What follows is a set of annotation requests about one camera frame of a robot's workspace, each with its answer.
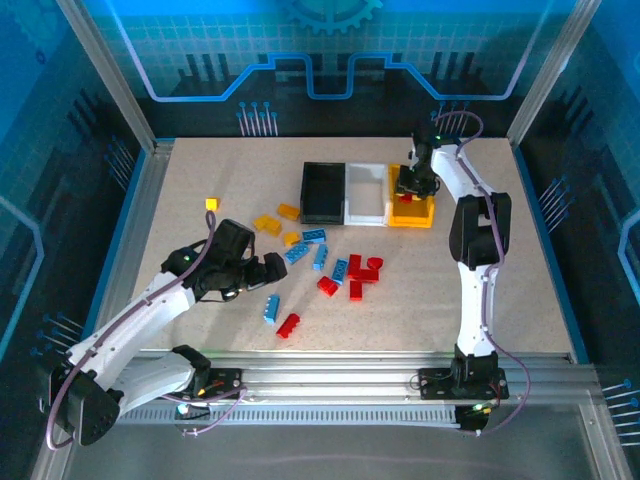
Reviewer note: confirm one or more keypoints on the blue lego brick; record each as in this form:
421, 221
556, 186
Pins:
314, 235
296, 253
340, 271
272, 308
320, 257

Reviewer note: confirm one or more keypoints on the red rounded lego brick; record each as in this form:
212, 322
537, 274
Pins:
375, 262

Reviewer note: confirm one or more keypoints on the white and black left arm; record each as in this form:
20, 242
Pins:
140, 320

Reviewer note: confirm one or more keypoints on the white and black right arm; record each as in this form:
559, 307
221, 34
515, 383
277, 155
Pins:
475, 310

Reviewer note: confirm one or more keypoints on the yellow plastic container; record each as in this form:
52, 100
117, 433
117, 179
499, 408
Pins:
410, 220

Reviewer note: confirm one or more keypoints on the small yellow lego brick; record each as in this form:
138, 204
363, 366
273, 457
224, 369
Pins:
212, 203

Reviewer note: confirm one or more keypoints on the white plastic container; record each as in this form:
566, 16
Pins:
365, 218

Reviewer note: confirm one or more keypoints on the black plastic container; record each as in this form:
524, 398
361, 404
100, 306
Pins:
322, 195

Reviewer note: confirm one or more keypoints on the blue table side border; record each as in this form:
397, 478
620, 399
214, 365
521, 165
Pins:
129, 200
547, 250

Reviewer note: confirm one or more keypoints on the black control box with LED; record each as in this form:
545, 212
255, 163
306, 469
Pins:
472, 420
192, 419

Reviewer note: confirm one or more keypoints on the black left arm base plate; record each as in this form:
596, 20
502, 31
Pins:
227, 382

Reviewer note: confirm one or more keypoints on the aluminium side rail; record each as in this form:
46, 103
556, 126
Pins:
150, 175

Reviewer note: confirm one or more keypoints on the aluminium frame rail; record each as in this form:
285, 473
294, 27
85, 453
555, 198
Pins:
325, 372

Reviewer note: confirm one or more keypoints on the aluminium frame post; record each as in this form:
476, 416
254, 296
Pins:
116, 85
551, 75

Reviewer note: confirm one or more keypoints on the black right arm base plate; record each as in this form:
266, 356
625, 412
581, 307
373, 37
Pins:
435, 384

